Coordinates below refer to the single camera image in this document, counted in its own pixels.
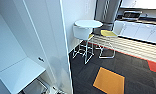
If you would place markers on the grey metal rack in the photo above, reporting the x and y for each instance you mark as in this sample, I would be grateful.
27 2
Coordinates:
35 87

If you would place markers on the white chair yellow seat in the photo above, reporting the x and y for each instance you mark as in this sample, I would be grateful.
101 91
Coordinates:
109 33

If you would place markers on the white wardrobe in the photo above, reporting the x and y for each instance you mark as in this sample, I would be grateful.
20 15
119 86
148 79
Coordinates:
7 36

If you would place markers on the white high chair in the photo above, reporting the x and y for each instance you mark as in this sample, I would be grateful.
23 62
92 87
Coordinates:
81 32

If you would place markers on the white kitchen counter cabinets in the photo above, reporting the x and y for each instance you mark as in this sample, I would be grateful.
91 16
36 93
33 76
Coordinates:
140 31

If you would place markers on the white wardrobe door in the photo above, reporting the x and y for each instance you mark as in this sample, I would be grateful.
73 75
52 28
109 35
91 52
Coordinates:
49 33

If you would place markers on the white upper wall cabinets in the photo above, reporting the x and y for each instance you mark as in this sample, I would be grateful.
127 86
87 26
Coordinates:
140 3

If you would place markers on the grey microwave oven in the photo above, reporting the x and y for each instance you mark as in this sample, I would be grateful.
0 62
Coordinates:
132 14

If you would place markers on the white round high table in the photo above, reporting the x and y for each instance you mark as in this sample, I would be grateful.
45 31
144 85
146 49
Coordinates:
89 23

